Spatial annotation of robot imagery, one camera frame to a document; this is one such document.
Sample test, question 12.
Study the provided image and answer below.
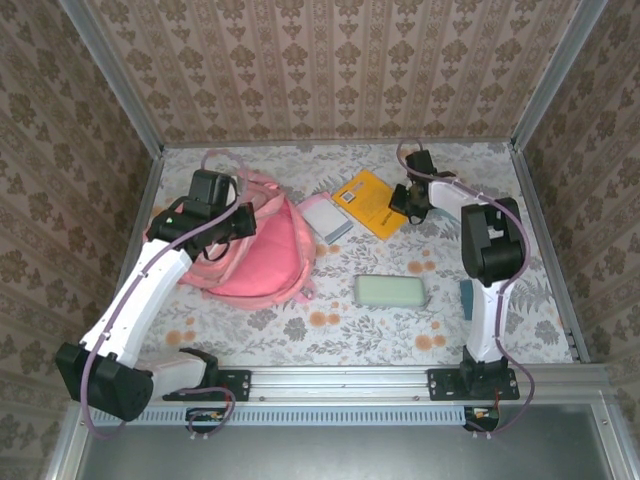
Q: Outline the green pencil case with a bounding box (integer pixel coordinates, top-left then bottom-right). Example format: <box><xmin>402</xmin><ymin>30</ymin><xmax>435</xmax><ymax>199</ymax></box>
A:
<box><xmin>353</xmin><ymin>273</ymin><xmax>431</xmax><ymax>309</ymax></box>

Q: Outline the black connector board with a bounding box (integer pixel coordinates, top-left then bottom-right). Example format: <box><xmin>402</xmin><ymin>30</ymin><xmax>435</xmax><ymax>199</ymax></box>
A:
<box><xmin>185</xmin><ymin>407</ymin><xmax>227</xmax><ymax>434</ymax></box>
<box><xmin>463</xmin><ymin>405</ymin><xmax>501</xmax><ymax>432</ymax></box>

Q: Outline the small teal notebook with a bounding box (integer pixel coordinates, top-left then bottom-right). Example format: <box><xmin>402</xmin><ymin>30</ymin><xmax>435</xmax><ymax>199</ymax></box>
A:
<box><xmin>459</xmin><ymin>279</ymin><xmax>475</xmax><ymax>321</ymax></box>

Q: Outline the floral table cover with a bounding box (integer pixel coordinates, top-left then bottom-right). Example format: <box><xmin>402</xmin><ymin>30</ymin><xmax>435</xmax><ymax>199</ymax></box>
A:
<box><xmin>107</xmin><ymin>142</ymin><xmax>576</xmax><ymax>366</ymax></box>

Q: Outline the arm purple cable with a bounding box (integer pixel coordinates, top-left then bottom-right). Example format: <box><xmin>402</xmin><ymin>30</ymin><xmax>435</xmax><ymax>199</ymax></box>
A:
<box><xmin>78</xmin><ymin>148</ymin><xmax>251</xmax><ymax>441</ymax></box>
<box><xmin>396</xmin><ymin>139</ymin><xmax>536</xmax><ymax>441</ymax></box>

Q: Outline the pink backpack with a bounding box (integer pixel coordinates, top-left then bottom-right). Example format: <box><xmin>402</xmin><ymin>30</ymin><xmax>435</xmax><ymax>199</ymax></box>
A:
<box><xmin>144</xmin><ymin>167</ymin><xmax>319</xmax><ymax>304</ymax></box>

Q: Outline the aluminium back rail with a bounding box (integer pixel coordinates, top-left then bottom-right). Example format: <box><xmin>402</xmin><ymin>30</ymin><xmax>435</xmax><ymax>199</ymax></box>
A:
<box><xmin>160</xmin><ymin>137</ymin><xmax>516</xmax><ymax>149</ymax></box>

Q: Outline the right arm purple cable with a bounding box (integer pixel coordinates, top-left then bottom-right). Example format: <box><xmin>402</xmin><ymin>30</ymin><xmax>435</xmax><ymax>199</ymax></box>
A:
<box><xmin>396</xmin><ymin>139</ymin><xmax>536</xmax><ymax>441</ymax></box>

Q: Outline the yellow book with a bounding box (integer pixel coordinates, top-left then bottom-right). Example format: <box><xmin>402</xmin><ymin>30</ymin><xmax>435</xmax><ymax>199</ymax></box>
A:
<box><xmin>331</xmin><ymin>168</ymin><xmax>409</xmax><ymax>243</ymax></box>

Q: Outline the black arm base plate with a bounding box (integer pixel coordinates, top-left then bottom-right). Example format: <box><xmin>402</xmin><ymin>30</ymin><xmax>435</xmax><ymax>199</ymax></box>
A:
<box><xmin>426</xmin><ymin>368</ymin><xmax>520</xmax><ymax>402</ymax></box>
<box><xmin>163</xmin><ymin>368</ymin><xmax>252</xmax><ymax>402</ymax></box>

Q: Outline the grey slotted cable duct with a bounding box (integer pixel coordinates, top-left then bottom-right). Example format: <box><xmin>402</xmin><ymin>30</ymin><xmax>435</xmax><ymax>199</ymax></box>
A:
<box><xmin>92</xmin><ymin>405</ymin><xmax>469</xmax><ymax>427</ymax></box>

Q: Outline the aluminium side rail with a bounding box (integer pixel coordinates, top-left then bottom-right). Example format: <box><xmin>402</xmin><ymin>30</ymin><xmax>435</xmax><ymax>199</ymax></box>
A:
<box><xmin>94</xmin><ymin>147</ymin><xmax>166</xmax><ymax>369</ymax></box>
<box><xmin>509</xmin><ymin>142</ymin><xmax>592</xmax><ymax>365</ymax></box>

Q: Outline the aluminium mounting rail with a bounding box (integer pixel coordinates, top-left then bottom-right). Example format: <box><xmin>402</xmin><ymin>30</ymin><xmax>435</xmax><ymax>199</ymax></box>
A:
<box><xmin>74</xmin><ymin>364</ymin><xmax>609</xmax><ymax>404</ymax></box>

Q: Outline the grey metal panel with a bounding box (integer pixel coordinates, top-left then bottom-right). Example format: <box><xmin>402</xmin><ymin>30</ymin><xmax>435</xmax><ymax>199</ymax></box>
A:
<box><xmin>47</xmin><ymin>402</ymin><xmax>640</xmax><ymax>480</ymax></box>

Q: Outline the white notebook grey spine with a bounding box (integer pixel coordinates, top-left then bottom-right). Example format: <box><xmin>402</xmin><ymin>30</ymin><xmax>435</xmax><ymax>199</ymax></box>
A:
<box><xmin>298</xmin><ymin>192</ymin><xmax>355</xmax><ymax>246</ymax></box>

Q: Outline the aluminium frame post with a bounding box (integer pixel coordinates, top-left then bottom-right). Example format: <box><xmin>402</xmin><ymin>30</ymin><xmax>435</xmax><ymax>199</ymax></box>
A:
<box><xmin>510</xmin><ymin>0</ymin><xmax>609</xmax><ymax>151</ymax></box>
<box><xmin>59</xmin><ymin>0</ymin><xmax>165</xmax><ymax>156</ymax></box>

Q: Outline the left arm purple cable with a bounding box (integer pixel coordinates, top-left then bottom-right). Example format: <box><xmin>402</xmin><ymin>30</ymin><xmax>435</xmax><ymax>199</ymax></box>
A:
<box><xmin>78</xmin><ymin>148</ymin><xmax>251</xmax><ymax>441</ymax></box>

